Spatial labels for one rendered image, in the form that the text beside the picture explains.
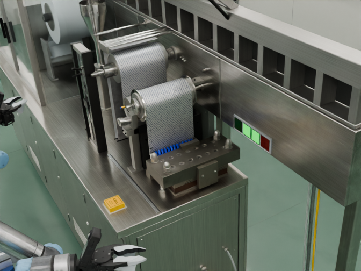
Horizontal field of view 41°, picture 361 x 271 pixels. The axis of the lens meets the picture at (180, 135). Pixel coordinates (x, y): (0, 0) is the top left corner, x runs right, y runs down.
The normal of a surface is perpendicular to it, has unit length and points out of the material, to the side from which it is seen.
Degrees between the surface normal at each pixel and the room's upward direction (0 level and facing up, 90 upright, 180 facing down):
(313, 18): 90
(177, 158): 0
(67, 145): 0
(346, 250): 90
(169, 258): 90
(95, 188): 0
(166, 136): 90
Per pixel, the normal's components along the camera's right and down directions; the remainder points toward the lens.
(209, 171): 0.51, 0.43
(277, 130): -0.86, 0.30
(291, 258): -0.05, -0.85
